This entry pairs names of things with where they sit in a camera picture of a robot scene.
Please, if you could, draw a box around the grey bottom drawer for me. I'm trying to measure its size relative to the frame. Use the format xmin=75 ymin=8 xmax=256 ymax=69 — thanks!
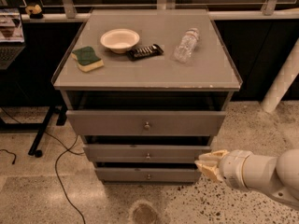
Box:
xmin=95 ymin=168 xmax=201 ymax=183

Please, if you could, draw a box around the grey drawer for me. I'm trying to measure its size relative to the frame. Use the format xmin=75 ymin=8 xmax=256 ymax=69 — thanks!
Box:
xmin=83 ymin=144 xmax=211 ymax=163
xmin=95 ymin=168 xmax=201 ymax=183
xmin=66 ymin=110 xmax=226 ymax=136

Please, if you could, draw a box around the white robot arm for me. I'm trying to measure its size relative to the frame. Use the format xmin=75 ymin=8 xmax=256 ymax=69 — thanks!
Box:
xmin=194 ymin=149 xmax=299 ymax=210

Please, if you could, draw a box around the grey drawer cabinet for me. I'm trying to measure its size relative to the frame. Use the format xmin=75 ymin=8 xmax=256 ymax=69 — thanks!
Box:
xmin=53 ymin=10 xmax=241 ymax=171

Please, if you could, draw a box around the grey middle drawer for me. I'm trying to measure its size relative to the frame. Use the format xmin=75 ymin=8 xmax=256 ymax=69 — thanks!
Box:
xmin=83 ymin=144 xmax=211 ymax=163

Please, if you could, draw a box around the grey top drawer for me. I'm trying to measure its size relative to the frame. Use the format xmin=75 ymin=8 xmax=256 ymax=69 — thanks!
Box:
xmin=66 ymin=110 xmax=226 ymax=136

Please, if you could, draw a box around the open laptop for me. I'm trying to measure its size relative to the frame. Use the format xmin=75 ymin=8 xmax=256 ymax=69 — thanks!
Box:
xmin=0 ymin=7 xmax=25 ymax=70

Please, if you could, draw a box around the white diagonal pillar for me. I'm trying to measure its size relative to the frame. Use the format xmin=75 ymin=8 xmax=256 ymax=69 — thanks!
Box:
xmin=261 ymin=38 xmax=299 ymax=113

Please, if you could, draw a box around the clear plastic water bottle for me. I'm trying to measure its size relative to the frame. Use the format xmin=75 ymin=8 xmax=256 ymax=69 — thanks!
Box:
xmin=174 ymin=28 xmax=199 ymax=63

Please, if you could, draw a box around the black snack bar wrapper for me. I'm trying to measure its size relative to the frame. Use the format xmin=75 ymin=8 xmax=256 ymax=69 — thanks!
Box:
xmin=126 ymin=44 xmax=164 ymax=61

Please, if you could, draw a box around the white paper bowl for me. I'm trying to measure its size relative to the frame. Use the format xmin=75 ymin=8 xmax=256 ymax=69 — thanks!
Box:
xmin=100 ymin=29 xmax=140 ymax=54

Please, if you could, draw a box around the green yellow sponge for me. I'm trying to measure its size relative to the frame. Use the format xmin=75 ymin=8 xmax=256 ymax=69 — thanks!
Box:
xmin=71 ymin=46 xmax=104 ymax=72

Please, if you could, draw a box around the black table leg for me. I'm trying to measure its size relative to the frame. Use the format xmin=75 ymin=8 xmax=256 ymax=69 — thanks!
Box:
xmin=0 ymin=105 xmax=66 ymax=157

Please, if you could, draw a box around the yellow black tape dispenser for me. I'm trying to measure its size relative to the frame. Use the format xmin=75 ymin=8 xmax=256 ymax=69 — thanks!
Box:
xmin=25 ymin=4 xmax=43 ymax=19

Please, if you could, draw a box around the black floor cable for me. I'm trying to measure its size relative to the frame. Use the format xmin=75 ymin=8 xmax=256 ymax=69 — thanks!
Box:
xmin=0 ymin=106 xmax=87 ymax=224

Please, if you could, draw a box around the black cable end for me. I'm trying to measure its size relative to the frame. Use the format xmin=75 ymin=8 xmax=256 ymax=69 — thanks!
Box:
xmin=0 ymin=148 xmax=17 ymax=165

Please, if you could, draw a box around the metal window rail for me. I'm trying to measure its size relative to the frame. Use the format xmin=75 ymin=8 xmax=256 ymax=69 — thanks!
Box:
xmin=21 ymin=0 xmax=299 ymax=22

